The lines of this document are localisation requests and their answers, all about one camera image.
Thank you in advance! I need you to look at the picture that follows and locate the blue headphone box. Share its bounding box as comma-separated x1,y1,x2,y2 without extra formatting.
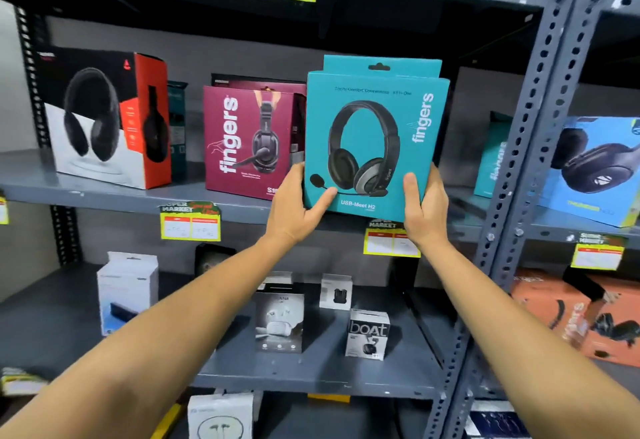
537,115,640,228

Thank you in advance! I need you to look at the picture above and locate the person's left hand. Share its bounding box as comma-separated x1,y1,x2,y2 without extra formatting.
265,162,339,245

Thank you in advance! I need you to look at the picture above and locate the white wired earphones box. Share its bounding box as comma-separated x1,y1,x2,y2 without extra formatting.
187,392,255,439

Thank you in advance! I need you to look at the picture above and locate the white box with blue picture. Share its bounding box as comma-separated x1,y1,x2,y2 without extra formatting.
96,251,160,337

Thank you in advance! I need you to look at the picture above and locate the person's right forearm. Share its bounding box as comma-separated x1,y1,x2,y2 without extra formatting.
419,236,640,439

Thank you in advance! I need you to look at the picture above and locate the small white earbuds box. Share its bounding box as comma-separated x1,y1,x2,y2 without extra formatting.
319,273,354,311

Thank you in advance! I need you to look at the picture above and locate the person's right hand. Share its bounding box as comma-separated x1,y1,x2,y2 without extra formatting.
402,163,451,250

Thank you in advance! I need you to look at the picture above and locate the grey metal shelf rack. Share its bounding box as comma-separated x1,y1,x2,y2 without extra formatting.
0,0,640,439

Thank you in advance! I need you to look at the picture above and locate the maroon headset box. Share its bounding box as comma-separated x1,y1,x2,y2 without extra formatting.
203,73,307,202

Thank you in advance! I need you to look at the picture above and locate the person's left forearm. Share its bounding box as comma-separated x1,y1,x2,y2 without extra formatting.
0,235,296,439

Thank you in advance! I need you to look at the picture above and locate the teal headset box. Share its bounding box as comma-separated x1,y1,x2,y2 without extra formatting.
303,54,451,223

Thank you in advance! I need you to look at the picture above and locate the grey earbuds box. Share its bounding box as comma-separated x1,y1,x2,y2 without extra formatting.
254,292,305,354

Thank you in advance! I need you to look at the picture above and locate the white black earbuds box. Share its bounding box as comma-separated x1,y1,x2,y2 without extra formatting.
344,308,391,361

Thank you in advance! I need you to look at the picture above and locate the dark blue box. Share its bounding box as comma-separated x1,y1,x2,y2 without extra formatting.
462,400,532,439

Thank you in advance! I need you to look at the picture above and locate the dark teal box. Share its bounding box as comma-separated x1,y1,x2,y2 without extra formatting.
167,80,189,184

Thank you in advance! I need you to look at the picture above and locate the black white orange headphone box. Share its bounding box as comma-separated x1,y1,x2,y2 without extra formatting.
36,45,172,191

